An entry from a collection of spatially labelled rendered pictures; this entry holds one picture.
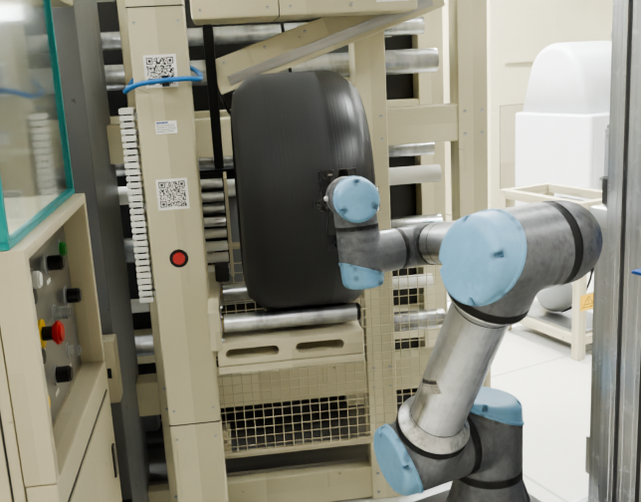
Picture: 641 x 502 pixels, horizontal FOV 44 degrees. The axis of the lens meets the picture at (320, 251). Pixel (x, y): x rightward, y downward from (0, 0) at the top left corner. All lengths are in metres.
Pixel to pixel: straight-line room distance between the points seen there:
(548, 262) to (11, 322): 0.76
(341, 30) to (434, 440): 1.41
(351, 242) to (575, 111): 4.48
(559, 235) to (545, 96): 4.90
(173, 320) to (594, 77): 4.28
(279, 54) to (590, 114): 3.63
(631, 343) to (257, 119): 0.94
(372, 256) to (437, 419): 0.31
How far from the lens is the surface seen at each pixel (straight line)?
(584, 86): 5.72
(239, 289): 2.21
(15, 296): 1.23
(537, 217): 1.04
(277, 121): 1.79
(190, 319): 2.02
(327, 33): 2.35
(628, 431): 1.35
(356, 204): 1.32
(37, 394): 1.27
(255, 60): 2.33
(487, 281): 0.99
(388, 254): 1.37
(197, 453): 2.16
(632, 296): 1.28
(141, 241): 1.99
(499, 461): 1.38
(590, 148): 5.63
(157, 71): 1.93
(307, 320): 1.95
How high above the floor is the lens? 1.50
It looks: 13 degrees down
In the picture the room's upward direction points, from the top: 3 degrees counter-clockwise
